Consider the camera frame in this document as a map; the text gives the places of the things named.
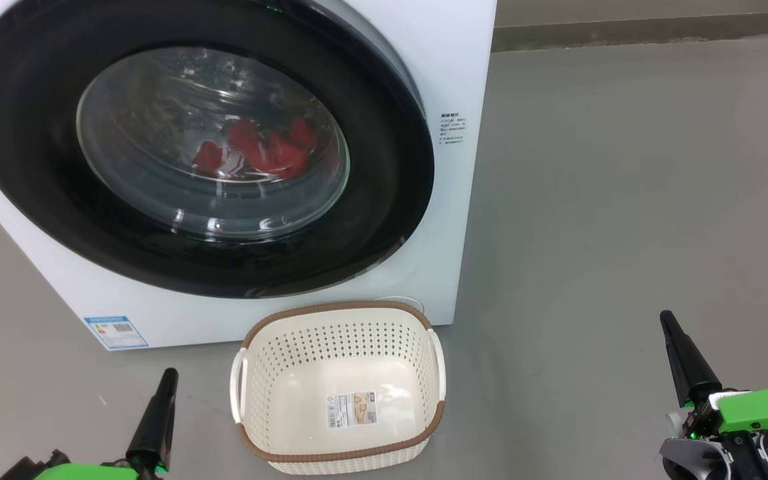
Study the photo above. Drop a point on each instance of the cream laundry basket brown rim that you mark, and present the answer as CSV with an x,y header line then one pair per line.
x,y
290,373

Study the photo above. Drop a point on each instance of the blue energy label sticker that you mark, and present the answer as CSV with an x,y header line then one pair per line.
x,y
116,332

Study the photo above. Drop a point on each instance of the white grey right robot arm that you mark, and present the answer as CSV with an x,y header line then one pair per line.
x,y
697,460

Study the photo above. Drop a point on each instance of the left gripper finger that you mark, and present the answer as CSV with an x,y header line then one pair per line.
x,y
154,426

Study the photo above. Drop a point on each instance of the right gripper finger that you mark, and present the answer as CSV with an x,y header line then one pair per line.
x,y
687,366

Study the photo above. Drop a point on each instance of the white front-load washing machine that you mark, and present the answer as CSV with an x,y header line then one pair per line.
x,y
424,80

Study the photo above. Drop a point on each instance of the paper product label sticker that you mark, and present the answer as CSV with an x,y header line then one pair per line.
x,y
352,409

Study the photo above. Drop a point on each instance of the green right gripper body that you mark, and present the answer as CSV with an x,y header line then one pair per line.
x,y
764,408

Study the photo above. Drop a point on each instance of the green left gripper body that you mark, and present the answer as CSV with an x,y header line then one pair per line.
x,y
84,472

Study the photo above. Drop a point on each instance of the red and white clothing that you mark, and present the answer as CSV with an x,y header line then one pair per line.
x,y
270,153

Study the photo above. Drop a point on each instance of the black round washer door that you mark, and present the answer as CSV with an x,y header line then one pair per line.
x,y
37,166

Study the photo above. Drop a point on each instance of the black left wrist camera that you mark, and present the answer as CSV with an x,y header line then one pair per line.
x,y
30,470

